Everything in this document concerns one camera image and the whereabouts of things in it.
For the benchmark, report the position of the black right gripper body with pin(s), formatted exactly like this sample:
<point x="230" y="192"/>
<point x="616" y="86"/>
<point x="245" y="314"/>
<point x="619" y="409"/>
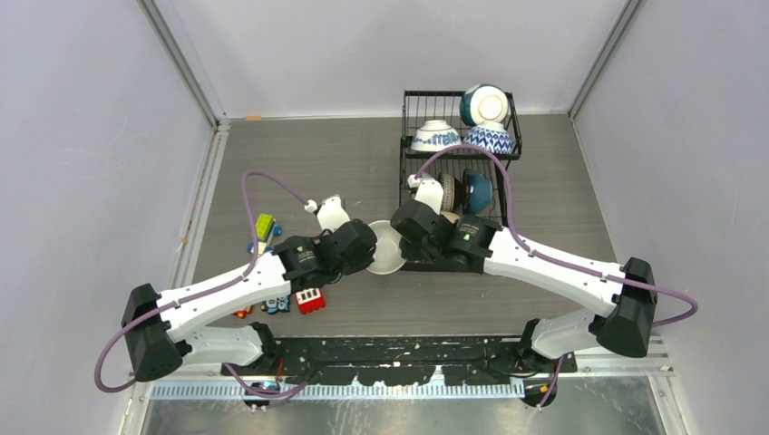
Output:
<point x="418" y="251"/>

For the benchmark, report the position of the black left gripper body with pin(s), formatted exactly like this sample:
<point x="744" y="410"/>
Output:
<point x="338" y="271"/>

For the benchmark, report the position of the beige bowl with flower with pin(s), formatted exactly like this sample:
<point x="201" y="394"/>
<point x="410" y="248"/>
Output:
<point x="450" y="216"/>

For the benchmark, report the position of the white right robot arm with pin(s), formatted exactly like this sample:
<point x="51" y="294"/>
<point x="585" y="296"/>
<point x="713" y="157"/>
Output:
<point x="616" y="309"/>

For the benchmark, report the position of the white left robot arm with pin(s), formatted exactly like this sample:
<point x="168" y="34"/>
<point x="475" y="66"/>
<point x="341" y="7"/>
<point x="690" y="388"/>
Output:
<point x="172" y="328"/>

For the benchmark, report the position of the black patterned rim bowl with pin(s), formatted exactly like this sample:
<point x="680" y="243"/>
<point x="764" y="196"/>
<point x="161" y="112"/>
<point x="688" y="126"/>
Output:
<point x="453" y="192"/>

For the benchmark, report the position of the red white toy block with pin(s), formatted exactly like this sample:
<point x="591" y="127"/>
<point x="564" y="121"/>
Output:
<point x="310" y="300"/>

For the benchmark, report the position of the dark blue glazed bowl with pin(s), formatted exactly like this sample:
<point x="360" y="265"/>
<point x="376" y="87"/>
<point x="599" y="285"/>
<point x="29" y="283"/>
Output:
<point x="478" y="191"/>

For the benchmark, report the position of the toy truck with green block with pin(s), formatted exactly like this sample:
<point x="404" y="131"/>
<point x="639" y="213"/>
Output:
<point x="267" y="229"/>

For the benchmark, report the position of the blue owl puzzle piece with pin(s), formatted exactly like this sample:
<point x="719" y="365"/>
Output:
<point x="277" y="305"/>

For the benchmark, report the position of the white blue floral bowl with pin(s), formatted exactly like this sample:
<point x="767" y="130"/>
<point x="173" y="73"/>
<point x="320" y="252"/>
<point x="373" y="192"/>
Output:
<point x="435" y="135"/>

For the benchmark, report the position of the red owl puzzle piece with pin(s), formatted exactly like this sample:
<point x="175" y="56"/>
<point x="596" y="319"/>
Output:
<point x="244" y="313"/>

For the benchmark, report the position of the blue white zigzag bowl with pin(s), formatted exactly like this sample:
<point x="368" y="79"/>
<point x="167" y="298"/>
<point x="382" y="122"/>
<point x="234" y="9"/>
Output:
<point x="491" y="136"/>

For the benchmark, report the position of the teal bowl white base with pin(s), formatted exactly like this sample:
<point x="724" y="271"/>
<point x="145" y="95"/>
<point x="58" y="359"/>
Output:
<point x="484" y="102"/>

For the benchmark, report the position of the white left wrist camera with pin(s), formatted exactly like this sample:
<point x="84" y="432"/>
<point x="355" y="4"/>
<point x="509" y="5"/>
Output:
<point x="331" y="213"/>

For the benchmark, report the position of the black wire dish rack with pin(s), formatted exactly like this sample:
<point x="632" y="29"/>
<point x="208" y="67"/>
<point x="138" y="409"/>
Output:
<point x="422" y="106"/>

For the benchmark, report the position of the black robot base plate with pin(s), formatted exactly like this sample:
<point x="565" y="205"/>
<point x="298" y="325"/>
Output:
<point x="396" y="360"/>

